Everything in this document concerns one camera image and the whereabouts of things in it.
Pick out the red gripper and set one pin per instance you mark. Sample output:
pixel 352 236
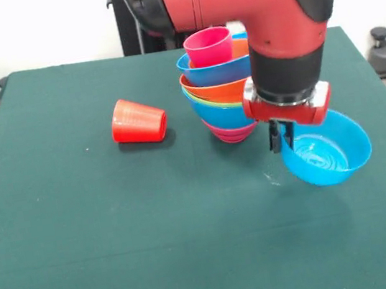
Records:
pixel 283 113

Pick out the pink plastic bowl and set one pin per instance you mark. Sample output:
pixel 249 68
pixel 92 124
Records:
pixel 235 134

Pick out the large blue plastic bowl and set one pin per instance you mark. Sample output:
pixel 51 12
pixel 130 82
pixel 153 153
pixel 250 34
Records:
pixel 225 116
pixel 218 71

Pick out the small blue flat-bottomed bowl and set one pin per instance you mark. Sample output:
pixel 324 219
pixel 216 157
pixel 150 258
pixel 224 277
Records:
pixel 352 139

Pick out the green plastic bowl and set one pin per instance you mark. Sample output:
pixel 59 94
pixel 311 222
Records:
pixel 216 104

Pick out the small orange flat-bottomed bowl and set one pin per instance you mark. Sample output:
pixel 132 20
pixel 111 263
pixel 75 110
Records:
pixel 240 48

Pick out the pink plastic cup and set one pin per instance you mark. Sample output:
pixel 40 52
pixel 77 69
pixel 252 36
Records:
pixel 208 49

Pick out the red plastic cup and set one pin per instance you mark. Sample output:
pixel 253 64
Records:
pixel 135 122

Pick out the dark green tablecloth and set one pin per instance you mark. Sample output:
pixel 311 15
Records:
pixel 157 248

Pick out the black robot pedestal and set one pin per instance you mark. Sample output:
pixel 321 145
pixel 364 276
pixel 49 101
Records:
pixel 128 27

